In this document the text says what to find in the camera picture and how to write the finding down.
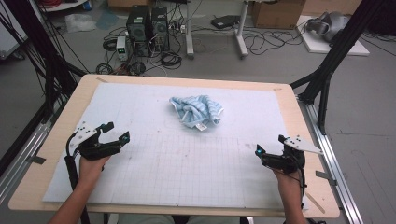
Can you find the person's right hand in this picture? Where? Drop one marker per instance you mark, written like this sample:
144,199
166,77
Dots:
288,183

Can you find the flat black device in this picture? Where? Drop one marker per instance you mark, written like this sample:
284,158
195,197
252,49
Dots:
224,21

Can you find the clear plastic bag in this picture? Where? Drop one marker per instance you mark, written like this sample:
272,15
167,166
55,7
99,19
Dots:
79,23

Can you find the flat brown cardboard box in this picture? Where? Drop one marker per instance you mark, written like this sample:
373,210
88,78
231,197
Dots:
124,2

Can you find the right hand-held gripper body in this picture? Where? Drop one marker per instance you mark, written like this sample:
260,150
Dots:
286,161

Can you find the white floor board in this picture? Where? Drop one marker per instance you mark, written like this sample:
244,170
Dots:
317,46

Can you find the white round table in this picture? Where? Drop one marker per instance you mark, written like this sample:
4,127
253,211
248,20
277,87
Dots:
67,5

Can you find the person's grey trousers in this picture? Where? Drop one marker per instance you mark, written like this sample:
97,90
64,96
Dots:
146,219

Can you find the wide black computer tower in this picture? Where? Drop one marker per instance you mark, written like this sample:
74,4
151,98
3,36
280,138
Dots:
138,28

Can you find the light blue striped towel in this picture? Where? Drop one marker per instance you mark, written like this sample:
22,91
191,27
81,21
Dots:
196,109

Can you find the white power strip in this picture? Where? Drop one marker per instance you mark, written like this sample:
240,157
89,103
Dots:
179,28

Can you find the large brown cardboard box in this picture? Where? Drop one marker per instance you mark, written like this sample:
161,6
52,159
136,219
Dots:
277,14

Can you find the grey helmet-shaped device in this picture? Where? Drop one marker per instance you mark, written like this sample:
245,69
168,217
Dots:
331,25

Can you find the white desk leg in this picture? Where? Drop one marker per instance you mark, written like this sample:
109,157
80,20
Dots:
189,31
241,34

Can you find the tan tape strip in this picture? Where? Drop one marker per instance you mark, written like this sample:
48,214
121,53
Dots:
315,202

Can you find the narrow black computer tower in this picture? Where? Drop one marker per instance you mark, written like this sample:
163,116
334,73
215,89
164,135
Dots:
160,28

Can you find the white grid foam mat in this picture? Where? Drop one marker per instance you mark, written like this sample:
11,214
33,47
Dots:
155,174

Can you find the aluminium rail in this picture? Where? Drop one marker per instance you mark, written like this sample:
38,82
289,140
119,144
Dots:
333,161
28,149

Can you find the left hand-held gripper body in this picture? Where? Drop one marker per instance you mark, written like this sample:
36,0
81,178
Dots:
93,151

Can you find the black tape piece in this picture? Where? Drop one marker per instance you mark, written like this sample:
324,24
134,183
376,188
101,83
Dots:
36,160

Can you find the white power supply box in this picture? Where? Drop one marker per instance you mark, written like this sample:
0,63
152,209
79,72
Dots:
121,46

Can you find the person's left hand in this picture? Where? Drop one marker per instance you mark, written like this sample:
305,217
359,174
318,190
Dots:
91,171

